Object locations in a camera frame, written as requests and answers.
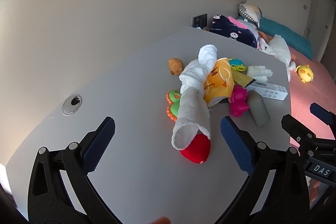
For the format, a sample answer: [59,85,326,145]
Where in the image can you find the checkered pillow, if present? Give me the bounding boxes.
[238,3,263,25]

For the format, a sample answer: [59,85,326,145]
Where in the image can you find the round desk cable grommet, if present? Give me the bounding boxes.
[62,94,82,116]

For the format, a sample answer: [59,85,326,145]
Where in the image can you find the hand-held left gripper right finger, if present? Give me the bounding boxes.
[215,116,311,224]

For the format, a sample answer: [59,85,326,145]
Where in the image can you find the white goose plush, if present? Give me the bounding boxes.
[259,34,297,83]

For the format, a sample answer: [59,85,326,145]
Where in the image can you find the grey cylinder object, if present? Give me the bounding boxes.
[247,90,271,127]

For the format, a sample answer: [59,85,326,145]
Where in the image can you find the white door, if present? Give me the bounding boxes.
[311,0,336,64]

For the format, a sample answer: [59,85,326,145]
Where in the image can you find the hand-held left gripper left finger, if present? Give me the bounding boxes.
[28,116,124,224]

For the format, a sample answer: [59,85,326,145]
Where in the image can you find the pink rubber toy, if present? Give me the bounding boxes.
[229,85,250,117]

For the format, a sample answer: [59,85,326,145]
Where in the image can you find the yellow chick plush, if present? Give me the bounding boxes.
[296,64,314,84]

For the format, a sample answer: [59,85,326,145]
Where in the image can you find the long white box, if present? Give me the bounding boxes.
[247,82,288,101]

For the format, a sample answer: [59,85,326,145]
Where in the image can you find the white towel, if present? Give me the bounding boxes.
[171,44,218,149]

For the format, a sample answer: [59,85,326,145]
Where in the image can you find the brown potato toy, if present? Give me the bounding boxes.
[168,58,184,76]

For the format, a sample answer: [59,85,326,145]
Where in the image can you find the blue and yellow duck toy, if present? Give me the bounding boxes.
[228,58,248,73]

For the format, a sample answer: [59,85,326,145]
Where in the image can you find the person's right hand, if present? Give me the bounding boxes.
[308,179,327,203]

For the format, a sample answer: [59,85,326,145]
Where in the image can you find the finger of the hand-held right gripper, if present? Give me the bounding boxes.
[310,103,336,126]
[281,114,319,147]

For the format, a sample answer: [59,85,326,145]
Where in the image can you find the pink cloth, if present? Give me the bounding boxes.
[227,16,256,30]

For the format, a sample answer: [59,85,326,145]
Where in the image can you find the black wall socket panel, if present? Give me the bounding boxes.
[192,13,208,28]

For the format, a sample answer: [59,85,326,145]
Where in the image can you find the green and orange toy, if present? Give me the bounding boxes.
[166,90,184,123]

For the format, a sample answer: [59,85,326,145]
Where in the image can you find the teal pillow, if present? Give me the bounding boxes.
[259,17,314,60]

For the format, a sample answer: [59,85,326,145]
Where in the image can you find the pink bed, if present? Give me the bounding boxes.
[262,30,336,140]

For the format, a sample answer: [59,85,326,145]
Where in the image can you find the yellow snack packet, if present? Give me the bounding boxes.
[232,70,256,88]

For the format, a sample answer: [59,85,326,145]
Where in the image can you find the red plush toy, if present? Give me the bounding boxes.
[180,134,212,165]

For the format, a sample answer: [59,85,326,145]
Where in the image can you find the white foot-shaped toy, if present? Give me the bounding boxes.
[246,65,273,83]

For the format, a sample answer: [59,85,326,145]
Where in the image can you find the orange snack bag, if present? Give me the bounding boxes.
[202,57,235,106]

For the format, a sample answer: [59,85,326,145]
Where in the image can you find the navy printed blanket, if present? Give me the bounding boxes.
[209,14,259,49]

